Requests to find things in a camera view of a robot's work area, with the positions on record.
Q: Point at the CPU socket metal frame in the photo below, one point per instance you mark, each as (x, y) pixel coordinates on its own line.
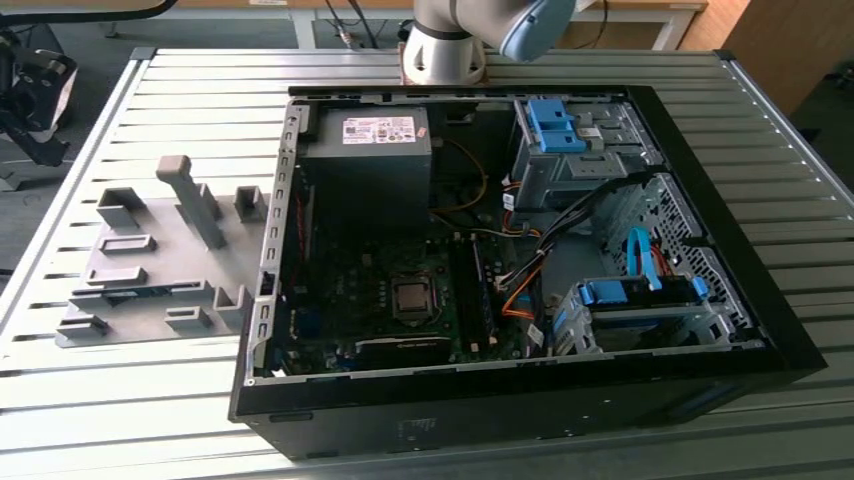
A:
(390, 300)

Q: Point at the grey parts rack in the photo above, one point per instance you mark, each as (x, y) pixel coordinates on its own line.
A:
(153, 225)

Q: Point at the blue disk carrier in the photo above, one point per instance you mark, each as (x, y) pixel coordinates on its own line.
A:
(603, 292)

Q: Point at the green motherboard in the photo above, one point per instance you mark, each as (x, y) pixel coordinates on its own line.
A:
(347, 280)

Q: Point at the black open PC case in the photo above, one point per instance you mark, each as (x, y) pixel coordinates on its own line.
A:
(467, 415)

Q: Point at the white desk wooden top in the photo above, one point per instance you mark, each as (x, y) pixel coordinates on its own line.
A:
(641, 6)
(234, 12)

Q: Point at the wooden cabinet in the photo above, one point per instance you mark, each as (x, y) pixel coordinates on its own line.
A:
(787, 50)

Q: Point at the grey power supply unit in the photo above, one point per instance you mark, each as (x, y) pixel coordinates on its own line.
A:
(360, 190)

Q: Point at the silver CPU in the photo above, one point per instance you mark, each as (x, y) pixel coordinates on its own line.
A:
(412, 297)

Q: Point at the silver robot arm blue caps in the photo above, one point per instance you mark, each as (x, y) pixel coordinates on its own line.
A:
(440, 55)

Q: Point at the grey metal disk bay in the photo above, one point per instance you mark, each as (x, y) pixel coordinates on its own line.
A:
(721, 325)

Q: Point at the blue drive bay latch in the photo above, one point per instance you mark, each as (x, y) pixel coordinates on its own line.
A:
(554, 140)

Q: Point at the black graphics card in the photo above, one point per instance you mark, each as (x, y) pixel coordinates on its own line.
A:
(400, 352)

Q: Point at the green RAM stick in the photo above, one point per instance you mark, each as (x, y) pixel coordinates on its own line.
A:
(127, 295)

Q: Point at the black RAM slot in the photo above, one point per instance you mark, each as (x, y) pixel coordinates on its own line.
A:
(462, 300)

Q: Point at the grey metal drive cage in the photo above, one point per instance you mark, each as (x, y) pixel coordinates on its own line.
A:
(587, 170)

